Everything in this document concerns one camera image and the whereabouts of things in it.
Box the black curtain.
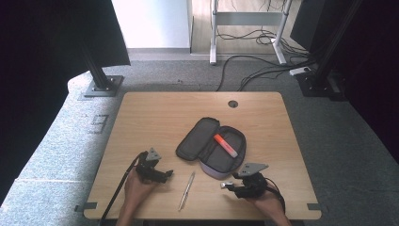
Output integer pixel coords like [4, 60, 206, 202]
[289, 0, 399, 165]
[0, 0, 132, 205]

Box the grey table bracket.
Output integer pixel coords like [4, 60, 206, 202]
[307, 202, 329, 212]
[73, 202, 99, 213]

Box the orange highlighter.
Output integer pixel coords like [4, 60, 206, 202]
[213, 133, 239, 159]

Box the person's right hand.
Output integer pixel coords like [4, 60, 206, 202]
[247, 187, 286, 220]

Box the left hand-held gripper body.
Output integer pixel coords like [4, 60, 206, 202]
[135, 147, 163, 184]

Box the white cabinet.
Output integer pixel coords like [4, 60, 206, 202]
[111, 0, 195, 54]

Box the black floor cable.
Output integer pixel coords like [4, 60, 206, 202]
[215, 55, 316, 93]

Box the black post with base plate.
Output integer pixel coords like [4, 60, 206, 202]
[80, 46, 125, 98]

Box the tangle of black cables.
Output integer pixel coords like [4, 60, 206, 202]
[215, 0, 310, 58]

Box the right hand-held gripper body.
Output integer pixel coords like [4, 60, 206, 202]
[232, 162, 271, 200]

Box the silver pen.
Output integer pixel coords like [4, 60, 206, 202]
[177, 170, 197, 212]

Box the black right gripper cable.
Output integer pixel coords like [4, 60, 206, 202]
[264, 177, 287, 215]

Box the white power strip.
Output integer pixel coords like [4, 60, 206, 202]
[288, 66, 311, 77]

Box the white desk frame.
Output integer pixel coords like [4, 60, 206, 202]
[209, 0, 295, 66]

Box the person's left hand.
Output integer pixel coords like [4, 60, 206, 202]
[123, 169, 158, 218]

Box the dark grey pencil case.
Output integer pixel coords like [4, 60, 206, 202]
[175, 117, 247, 181]

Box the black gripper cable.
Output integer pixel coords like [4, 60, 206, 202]
[99, 152, 149, 226]
[264, 177, 287, 215]

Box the black stand with base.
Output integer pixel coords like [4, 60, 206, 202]
[295, 0, 365, 99]

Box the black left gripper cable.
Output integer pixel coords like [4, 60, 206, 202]
[99, 152, 149, 226]

